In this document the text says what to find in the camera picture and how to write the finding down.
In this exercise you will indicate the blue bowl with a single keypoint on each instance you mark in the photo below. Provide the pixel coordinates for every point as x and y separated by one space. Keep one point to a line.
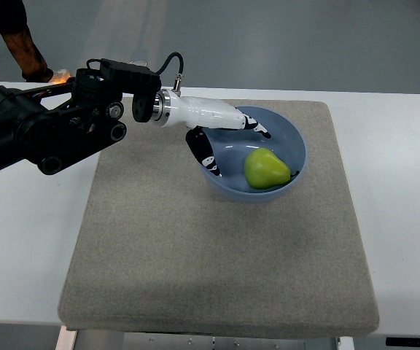
231 148

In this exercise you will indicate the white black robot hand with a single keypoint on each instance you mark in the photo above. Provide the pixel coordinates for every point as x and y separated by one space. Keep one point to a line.
197 114

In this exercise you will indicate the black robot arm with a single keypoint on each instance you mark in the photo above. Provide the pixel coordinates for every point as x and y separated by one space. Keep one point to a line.
56 126

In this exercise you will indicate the metal floor plate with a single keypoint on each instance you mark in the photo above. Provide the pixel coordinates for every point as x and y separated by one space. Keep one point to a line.
139 63

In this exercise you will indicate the green pear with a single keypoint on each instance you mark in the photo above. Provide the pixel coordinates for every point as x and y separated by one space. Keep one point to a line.
263 169

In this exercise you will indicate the grey felt mat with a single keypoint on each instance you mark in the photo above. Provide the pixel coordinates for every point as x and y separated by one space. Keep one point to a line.
161 251

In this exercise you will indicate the person in dark clothes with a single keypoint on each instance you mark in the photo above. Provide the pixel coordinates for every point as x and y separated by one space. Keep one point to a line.
16 34

